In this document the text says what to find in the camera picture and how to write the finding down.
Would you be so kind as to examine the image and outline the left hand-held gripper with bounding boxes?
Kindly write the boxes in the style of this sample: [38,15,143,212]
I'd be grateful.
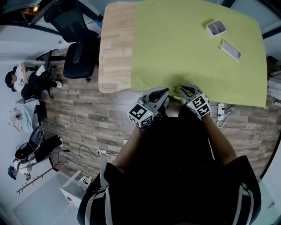
[127,87,170,129]

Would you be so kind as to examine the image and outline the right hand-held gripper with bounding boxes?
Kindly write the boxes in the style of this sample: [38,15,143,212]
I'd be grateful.
[178,84,212,120]

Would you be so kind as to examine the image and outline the thin-framed eyeglasses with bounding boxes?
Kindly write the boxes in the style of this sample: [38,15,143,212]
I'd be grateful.
[173,83,190,94]

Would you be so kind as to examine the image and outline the person's left forearm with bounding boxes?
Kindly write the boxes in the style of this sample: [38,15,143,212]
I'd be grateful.
[112,126,144,174]

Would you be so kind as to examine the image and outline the person's right forearm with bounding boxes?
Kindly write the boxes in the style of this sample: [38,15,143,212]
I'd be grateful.
[201,116,238,167]

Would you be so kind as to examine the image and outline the green tablecloth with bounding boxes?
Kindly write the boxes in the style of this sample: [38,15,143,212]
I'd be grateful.
[130,0,268,109]

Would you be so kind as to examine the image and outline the white oblong tray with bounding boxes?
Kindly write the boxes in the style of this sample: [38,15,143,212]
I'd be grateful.
[220,39,242,63]

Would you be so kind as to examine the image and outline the wooden table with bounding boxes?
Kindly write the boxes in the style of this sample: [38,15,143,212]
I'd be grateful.
[98,2,137,95]

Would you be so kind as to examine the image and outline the white divided container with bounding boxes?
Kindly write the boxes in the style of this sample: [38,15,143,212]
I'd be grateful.
[205,19,227,39]

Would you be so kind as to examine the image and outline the person's black shirt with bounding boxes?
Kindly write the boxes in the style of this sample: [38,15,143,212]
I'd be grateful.
[76,106,263,225]

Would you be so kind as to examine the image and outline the white lace cloth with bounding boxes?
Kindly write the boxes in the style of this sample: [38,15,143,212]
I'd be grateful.
[267,71,281,104]

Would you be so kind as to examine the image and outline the black mesh office chair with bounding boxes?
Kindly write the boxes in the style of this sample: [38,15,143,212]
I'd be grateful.
[43,4,101,83]

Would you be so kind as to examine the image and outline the black flat box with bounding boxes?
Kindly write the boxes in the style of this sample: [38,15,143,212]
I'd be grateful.
[36,100,48,120]

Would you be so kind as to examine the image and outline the white cabinet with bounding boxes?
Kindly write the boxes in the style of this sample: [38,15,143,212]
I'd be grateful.
[59,169,93,209]

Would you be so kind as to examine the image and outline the pale blue cloth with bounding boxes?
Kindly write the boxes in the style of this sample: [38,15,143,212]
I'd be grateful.
[8,100,40,134]

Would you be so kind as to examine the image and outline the wooden coat rack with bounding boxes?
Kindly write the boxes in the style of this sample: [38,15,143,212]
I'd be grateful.
[16,161,70,194]

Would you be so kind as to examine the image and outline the white power strip with cables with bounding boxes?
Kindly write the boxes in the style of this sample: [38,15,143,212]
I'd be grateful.
[209,103,235,129]

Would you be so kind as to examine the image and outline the grey left shoulder strap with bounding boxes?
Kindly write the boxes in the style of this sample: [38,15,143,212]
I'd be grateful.
[84,153,114,225]

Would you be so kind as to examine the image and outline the grey shoulder strap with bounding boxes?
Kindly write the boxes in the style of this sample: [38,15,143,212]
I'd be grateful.
[84,153,114,225]
[231,181,256,225]

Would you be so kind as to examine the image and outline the grey right shoulder strap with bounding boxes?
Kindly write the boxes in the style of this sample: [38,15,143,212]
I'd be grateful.
[231,181,256,225]

